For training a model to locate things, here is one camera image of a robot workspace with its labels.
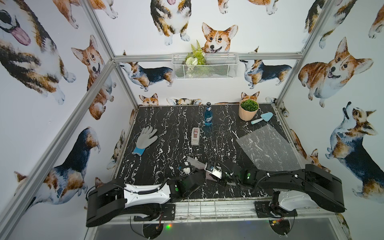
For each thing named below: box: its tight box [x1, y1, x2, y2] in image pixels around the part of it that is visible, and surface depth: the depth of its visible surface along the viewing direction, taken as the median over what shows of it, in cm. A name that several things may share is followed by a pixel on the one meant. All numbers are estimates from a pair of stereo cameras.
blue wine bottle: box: [204, 101, 213, 127], surface depth 101 cm
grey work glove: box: [131, 126, 158, 157], surface depth 102 cm
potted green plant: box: [239, 98, 260, 121], surface depth 108 cm
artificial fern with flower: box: [185, 39, 208, 76], surface depth 87 cm
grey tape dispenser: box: [191, 127, 200, 146], surface depth 101 cm
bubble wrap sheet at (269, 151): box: [235, 124, 306, 172], surface depth 97 cm
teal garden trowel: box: [251, 112, 274, 125], surface depth 116 cm
